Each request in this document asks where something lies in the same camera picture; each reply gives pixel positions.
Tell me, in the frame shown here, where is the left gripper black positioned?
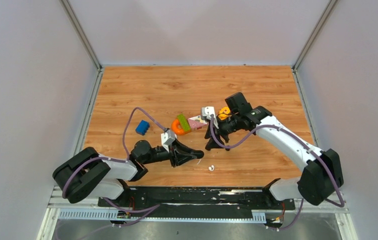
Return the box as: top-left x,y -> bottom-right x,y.
142,137 -> 198,168

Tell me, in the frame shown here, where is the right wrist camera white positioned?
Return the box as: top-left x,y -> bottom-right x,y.
200,106 -> 219,129

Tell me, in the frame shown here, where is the orange ring toy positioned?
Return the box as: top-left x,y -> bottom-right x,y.
171,118 -> 191,136

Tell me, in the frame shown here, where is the green toy block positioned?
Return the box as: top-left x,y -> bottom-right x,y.
177,114 -> 192,133

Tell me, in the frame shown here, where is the pink patterned card box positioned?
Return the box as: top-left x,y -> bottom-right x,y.
187,115 -> 209,131

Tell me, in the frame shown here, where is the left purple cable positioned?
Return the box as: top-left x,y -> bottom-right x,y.
61,106 -> 172,240

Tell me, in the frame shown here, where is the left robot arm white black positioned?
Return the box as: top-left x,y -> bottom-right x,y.
52,140 -> 204,207

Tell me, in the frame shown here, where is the yellow traffic light toy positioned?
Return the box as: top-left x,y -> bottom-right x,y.
217,106 -> 232,121

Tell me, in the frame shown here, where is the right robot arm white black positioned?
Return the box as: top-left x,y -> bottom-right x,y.
201,92 -> 345,209

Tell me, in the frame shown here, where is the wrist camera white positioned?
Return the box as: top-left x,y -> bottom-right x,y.
160,129 -> 177,152
200,106 -> 219,129

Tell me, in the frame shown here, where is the white slotted cable duct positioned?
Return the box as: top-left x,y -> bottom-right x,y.
57,208 -> 267,224

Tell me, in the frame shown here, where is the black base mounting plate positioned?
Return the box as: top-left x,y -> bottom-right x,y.
112,186 -> 296,219

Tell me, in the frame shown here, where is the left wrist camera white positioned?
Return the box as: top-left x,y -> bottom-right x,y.
160,129 -> 177,152

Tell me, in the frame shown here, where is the blue toy block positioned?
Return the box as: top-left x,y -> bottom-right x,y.
135,120 -> 150,136

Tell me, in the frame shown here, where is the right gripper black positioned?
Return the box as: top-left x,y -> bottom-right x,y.
204,113 -> 241,150

